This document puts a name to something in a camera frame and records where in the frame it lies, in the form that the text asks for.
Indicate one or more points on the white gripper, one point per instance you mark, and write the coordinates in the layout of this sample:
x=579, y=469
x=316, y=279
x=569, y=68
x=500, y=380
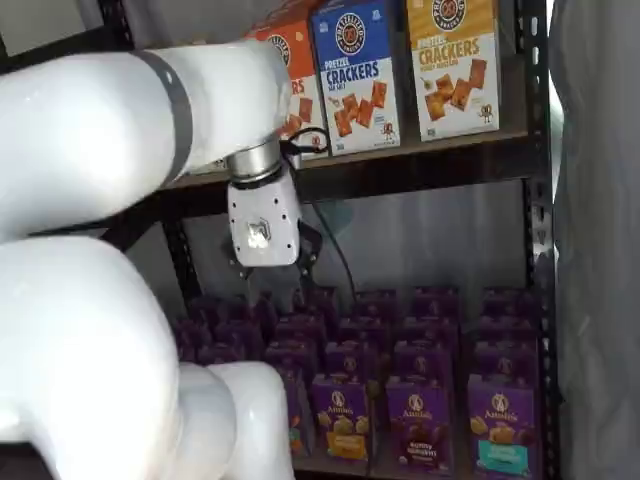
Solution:
x=265, y=225

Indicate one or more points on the purple Annie's box brown patch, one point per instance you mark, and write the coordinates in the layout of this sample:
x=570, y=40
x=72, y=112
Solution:
x=419, y=430

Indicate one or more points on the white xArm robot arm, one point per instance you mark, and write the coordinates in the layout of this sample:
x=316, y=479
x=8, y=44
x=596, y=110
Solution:
x=90, y=200

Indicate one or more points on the purple Annie's snack box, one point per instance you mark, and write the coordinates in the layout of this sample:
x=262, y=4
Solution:
x=350, y=359
x=510, y=300
x=435, y=300
x=375, y=302
x=427, y=327
x=510, y=327
x=257, y=312
x=505, y=360
x=192, y=340
x=362, y=327
x=220, y=354
x=425, y=360
x=237, y=332
x=290, y=356
x=322, y=300
x=300, y=327

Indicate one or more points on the purple Annie's box green patch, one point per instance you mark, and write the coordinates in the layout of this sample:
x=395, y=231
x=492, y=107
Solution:
x=296, y=415

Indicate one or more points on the orange cheddar pretzel crackers box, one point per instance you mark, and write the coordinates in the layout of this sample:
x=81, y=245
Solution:
x=310, y=90

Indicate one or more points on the purple Annie's box yellow patch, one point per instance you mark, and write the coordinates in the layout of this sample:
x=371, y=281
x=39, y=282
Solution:
x=340, y=425

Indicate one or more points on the blue sea salt crackers box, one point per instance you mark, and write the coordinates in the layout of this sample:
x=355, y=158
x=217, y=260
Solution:
x=357, y=75

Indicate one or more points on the yellow honey mustard crackers box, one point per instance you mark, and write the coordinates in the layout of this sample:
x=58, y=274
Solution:
x=452, y=65

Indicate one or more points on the purple Annie's box teal patch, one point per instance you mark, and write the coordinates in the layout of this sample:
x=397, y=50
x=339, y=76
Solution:
x=502, y=425

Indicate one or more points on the black framed grey panel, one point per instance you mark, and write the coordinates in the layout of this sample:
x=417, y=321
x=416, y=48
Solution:
x=40, y=20

